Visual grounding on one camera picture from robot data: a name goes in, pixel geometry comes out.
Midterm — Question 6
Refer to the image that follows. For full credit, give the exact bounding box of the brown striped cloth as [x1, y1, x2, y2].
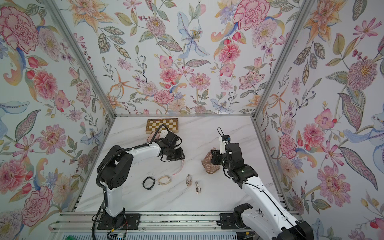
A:
[201, 148, 220, 174]

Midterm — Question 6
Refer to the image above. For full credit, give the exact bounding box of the pink white wristwatch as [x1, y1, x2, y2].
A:
[172, 160, 185, 177]

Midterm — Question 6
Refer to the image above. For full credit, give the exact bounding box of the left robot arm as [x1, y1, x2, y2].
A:
[96, 131, 185, 219]

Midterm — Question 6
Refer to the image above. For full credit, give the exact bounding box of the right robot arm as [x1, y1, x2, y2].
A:
[212, 140, 314, 240]

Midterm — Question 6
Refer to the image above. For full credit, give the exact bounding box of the pink toy music box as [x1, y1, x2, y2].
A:
[147, 132, 160, 143]

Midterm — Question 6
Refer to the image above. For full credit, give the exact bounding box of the wooden chessboard box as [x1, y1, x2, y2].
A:
[145, 117, 180, 134]

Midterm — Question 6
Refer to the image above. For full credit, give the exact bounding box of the black band wristwatch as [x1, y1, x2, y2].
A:
[142, 177, 156, 191]

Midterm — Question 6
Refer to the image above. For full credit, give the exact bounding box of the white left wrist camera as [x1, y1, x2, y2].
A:
[159, 130, 169, 139]

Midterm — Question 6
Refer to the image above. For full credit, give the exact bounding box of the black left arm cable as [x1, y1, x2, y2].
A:
[91, 124, 170, 240]

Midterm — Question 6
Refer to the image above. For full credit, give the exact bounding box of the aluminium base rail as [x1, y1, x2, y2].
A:
[49, 210, 278, 240]

